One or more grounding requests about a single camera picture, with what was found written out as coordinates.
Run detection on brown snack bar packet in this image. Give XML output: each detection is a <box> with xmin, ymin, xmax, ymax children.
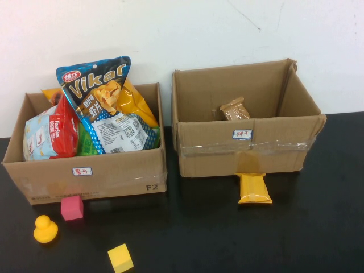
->
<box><xmin>218</xmin><ymin>96</ymin><xmax>251</xmax><ymax>122</ymax></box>

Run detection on blue Vikar prawn chip bag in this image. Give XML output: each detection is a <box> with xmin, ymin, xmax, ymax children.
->
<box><xmin>55</xmin><ymin>56</ymin><xmax>154</xmax><ymax>154</ymax></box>

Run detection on yellow snack bar packet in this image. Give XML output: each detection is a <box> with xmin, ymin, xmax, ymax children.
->
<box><xmin>234</xmin><ymin>172</ymin><xmax>273</xmax><ymax>205</ymax></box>

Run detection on green snack bag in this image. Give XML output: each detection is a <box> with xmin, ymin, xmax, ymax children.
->
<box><xmin>76</xmin><ymin>123</ymin><xmax>160</xmax><ymax>156</ymax></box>

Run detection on orange snack bag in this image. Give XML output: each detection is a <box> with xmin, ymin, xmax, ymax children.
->
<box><xmin>41</xmin><ymin>87</ymin><xmax>65</xmax><ymax>107</ymax></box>

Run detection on large yellow chip bag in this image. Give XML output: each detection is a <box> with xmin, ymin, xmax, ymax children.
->
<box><xmin>116</xmin><ymin>79</ymin><xmax>159</xmax><ymax>129</ymax></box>

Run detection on cardboard box with clear tape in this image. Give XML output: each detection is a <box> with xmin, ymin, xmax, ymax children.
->
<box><xmin>171</xmin><ymin>58</ymin><xmax>327</xmax><ymax>179</ymax></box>

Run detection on cardboard box printed F2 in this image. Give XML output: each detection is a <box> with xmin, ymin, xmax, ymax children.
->
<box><xmin>1</xmin><ymin>82</ymin><xmax>168</xmax><ymax>206</ymax></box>

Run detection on red and blue prawn cracker bag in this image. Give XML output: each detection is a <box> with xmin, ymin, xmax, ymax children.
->
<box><xmin>23</xmin><ymin>95</ymin><xmax>80</xmax><ymax>162</ymax></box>

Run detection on pink foam cube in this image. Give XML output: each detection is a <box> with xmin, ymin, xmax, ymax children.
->
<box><xmin>60</xmin><ymin>195</ymin><xmax>84</xmax><ymax>221</ymax></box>

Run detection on yellow foam cube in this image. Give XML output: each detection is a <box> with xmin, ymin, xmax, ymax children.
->
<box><xmin>107</xmin><ymin>243</ymin><xmax>134</xmax><ymax>273</ymax></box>

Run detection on yellow rubber duck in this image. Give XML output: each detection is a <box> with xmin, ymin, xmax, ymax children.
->
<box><xmin>32</xmin><ymin>214</ymin><xmax>59</xmax><ymax>244</ymax></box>

